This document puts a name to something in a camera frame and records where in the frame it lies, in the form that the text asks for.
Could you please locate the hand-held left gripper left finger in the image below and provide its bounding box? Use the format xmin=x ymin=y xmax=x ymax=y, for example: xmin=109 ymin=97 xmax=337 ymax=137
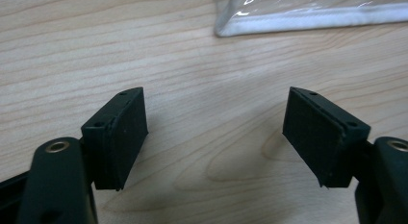
xmin=80 ymin=87 xmax=149 ymax=191

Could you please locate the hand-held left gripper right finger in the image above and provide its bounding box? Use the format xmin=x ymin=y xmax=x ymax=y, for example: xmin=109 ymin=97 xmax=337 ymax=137
xmin=282 ymin=87 xmax=371 ymax=188

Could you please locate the clear plastic bag white trim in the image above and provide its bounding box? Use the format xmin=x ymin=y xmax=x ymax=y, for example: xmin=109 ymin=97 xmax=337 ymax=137
xmin=214 ymin=0 xmax=408 ymax=37

